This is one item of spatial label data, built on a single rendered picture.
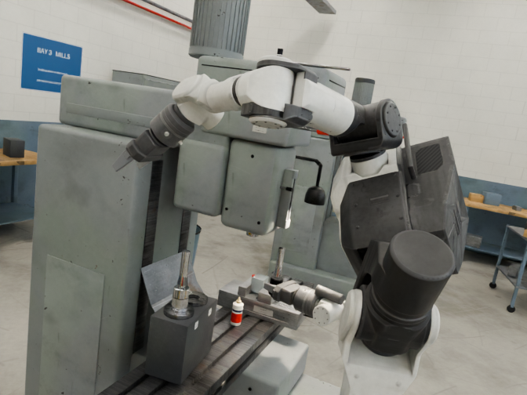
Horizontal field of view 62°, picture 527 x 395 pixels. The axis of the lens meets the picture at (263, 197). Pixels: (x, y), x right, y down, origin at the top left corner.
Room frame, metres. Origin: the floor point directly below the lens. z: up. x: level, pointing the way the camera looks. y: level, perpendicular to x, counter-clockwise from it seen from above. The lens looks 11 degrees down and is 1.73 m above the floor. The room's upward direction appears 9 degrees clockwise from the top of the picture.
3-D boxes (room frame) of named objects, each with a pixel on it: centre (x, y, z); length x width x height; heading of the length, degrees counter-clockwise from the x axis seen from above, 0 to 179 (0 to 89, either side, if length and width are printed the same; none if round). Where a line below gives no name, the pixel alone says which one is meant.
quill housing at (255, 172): (1.57, 0.02, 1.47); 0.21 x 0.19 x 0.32; 158
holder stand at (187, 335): (1.25, 0.18, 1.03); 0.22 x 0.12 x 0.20; 165
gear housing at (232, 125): (1.59, 0.06, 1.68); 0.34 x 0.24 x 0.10; 68
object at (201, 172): (1.65, 0.20, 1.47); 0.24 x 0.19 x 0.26; 158
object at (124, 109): (1.76, 0.48, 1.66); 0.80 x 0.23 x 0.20; 68
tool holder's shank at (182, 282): (1.20, 0.20, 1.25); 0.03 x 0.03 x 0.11
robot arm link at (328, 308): (1.35, -0.25, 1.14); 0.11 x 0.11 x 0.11; 53
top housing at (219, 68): (1.58, 0.03, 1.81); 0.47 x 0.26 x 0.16; 68
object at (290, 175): (1.53, -0.08, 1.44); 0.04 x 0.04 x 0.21; 68
